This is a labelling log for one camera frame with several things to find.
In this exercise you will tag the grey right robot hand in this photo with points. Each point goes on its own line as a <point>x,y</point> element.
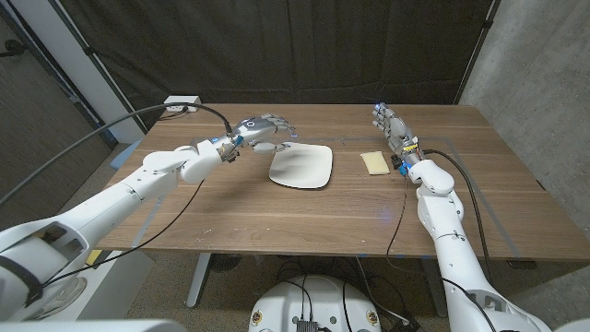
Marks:
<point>396,129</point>

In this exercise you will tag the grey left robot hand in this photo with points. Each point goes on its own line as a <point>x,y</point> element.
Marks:
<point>258,128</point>

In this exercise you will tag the yellow sponge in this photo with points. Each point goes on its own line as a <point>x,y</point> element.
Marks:
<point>375,163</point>

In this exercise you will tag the white square paper plate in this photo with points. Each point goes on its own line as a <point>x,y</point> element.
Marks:
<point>304,168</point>

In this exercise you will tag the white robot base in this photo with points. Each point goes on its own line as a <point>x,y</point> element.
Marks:
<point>318,299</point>

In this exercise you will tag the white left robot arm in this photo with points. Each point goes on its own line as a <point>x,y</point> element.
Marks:
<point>138,184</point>

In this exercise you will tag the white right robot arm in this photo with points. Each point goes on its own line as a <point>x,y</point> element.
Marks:
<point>442,216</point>

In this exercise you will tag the white power outlet box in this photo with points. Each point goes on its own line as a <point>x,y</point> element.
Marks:
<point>177,102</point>

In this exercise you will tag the black backdrop curtain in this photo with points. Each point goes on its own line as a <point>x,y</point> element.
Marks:
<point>295,50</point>

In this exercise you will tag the black backdrop stand pole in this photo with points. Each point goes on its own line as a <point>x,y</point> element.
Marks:
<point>92,54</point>
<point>479,43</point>

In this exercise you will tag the black round floor fan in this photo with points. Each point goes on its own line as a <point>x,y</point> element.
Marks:
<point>224,262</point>

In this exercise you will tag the grey table leg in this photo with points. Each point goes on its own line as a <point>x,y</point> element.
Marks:
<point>432,286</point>

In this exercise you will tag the white table leg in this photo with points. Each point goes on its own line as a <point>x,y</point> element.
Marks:
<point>199,279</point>

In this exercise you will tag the black floor power adapter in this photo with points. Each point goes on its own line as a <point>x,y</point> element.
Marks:
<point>406,323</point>

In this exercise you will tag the grey base port module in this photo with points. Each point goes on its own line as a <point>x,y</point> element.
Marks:
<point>307,325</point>

